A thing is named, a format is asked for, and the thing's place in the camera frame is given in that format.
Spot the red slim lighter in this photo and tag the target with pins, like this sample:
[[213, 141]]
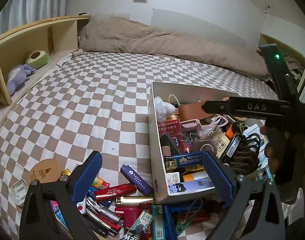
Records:
[[114, 192]]

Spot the wooden bedside shelf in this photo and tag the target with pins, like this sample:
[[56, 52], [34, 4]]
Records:
[[57, 36]]

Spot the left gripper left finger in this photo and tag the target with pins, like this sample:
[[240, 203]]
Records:
[[38, 220]]

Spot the closet shelf with clothes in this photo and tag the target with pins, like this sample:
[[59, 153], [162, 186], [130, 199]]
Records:
[[294, 59]]

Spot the checkered bed sheet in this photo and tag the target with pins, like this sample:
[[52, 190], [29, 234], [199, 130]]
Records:
[[97, 102]]

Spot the white shoe box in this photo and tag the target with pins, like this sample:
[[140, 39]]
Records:
[[185, 94]]

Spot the green NEW tube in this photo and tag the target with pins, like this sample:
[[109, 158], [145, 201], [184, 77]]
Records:
[[139, 227]]

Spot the lavender anime lighter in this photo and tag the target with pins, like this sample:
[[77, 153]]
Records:
[[190, 185]]

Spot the dark blue printed lighter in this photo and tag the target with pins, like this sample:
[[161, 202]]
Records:
[[183, 160]]

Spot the green clip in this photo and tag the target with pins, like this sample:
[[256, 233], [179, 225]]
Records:
[[182, 224]]

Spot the brown tape roll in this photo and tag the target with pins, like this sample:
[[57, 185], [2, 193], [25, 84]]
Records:
[[205, 145]]

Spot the beige quilted duvet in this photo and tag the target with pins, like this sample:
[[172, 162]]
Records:
[[117, 34]]

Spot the purple lighter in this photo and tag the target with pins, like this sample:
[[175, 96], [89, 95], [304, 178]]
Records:
[[132, 176]]

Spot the grey curtain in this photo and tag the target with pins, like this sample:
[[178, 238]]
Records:
[[20, 12]]

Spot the green avocado plush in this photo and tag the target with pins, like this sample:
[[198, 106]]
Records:
[[37, 59]]

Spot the brown nail polish box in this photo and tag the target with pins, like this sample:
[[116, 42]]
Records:
[[173, 178]]

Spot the white plug adapter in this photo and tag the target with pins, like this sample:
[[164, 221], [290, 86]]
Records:
[[18, 192]]

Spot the purple plush toy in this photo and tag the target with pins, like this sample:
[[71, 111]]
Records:
[[18, 76]]

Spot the teal lighter left pile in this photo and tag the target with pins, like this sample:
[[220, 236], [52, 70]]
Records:
[[158, 225]]

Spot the brown leather wallet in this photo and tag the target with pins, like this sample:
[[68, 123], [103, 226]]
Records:
[[193, 111]]

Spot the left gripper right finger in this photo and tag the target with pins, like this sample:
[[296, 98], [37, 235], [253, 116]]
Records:
[[266, 220]]

